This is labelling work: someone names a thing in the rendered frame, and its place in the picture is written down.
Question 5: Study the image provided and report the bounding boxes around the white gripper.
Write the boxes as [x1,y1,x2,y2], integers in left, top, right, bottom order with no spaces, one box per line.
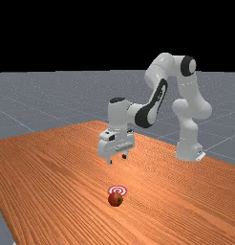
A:
[97,127,136,166]

